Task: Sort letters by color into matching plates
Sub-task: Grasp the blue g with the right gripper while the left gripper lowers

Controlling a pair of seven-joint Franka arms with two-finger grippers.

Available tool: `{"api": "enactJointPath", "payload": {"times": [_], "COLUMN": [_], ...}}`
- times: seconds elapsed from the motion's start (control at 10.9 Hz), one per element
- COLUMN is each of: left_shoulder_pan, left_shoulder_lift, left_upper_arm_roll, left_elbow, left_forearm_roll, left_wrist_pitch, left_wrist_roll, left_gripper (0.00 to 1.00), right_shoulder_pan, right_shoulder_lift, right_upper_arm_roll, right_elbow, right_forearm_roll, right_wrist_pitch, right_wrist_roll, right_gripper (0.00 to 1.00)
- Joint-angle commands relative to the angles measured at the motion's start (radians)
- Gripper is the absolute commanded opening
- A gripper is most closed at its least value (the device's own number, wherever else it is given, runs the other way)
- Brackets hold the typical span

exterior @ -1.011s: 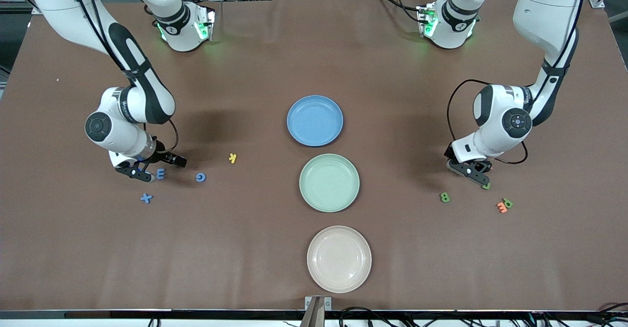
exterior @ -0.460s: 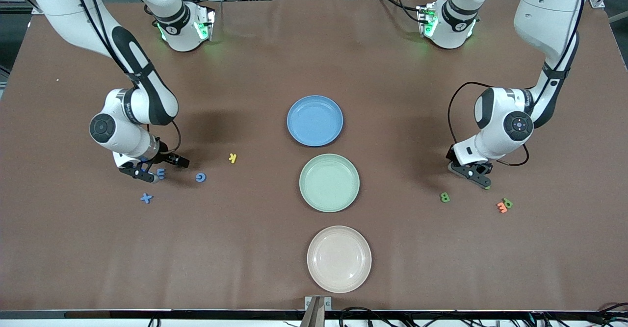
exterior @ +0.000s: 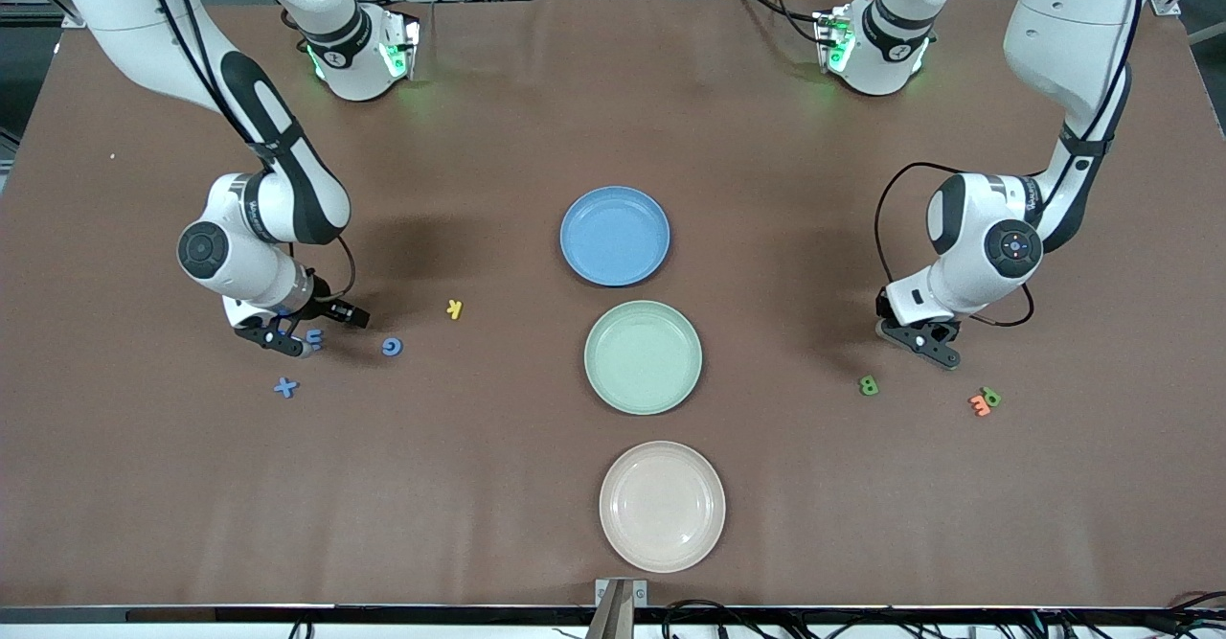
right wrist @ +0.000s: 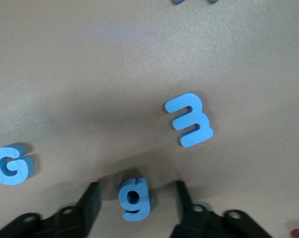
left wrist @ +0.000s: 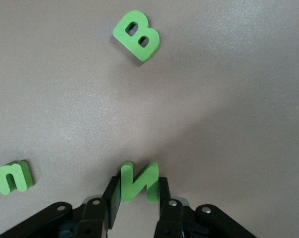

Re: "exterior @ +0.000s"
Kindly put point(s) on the black table edge rail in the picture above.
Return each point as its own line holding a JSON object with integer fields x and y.
{"x": 383, "y": 614}

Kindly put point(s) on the yellow foam letter K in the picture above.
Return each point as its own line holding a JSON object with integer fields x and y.
{"x": 454, "y": 309}

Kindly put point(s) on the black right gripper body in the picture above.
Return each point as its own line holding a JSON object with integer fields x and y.
{"x": 330, "y": 308}

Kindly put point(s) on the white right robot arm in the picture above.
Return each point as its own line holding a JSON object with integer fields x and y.
{"x": 124, "y": 35}

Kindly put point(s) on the blue foam letter X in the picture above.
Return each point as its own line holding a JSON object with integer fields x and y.
{"x": 285, "y": 387}

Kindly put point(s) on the blue round plate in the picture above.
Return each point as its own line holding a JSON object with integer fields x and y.
{"x": 613, "y": 237}

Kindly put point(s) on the beige round plate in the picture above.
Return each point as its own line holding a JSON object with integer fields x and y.
{"x": 661, "y": 507}

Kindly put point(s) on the green foam letter P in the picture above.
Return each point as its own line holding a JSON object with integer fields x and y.
{"x": 991, "y": 397}

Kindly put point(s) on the blue foam letter G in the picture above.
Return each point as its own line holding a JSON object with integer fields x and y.
{"x": 385, "y": 346}

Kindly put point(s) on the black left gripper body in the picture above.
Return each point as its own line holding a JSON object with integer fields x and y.
{"x": 886, "y": 307}

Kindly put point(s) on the grey metal bracket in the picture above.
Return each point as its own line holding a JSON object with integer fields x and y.
{"x": 621, "y": 610}

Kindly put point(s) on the base connector box green light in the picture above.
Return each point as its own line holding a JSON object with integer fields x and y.
{"x": 402, "y": 45}
{"x": 833, "y": 40}

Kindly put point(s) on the brown table cover mat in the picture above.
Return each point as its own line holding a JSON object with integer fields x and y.
{"x": 192, "y": 524}

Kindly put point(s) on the green foam letter B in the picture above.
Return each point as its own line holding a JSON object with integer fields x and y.
{"x": 869, "y": 385}

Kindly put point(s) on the orange foam letter E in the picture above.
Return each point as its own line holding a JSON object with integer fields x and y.
{"x": 979, "y": 407}

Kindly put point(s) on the pale green round plate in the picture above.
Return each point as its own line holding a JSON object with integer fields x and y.
{"x": 642, "y": 356}

